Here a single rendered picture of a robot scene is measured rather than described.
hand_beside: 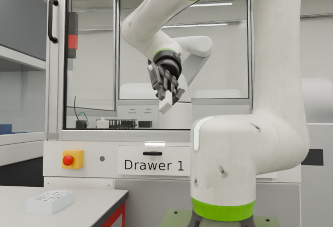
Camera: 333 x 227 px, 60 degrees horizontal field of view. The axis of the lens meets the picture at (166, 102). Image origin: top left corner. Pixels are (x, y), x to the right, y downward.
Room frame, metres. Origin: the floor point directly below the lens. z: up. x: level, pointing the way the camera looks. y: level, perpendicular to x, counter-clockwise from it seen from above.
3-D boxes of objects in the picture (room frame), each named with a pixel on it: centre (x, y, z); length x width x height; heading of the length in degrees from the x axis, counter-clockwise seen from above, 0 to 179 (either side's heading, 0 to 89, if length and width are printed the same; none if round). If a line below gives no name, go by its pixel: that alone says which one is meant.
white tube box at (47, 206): (0.92, 0.36, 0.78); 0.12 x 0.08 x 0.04; 169
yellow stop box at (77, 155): (1.17, 0.38, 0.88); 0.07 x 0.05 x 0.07; 83
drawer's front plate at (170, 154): (1.14, 0.05, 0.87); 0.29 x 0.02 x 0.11; 83
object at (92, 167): (1.62, -0.05, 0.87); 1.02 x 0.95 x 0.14; 83
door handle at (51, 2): (1.18, 0.48, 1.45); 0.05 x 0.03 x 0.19; 173
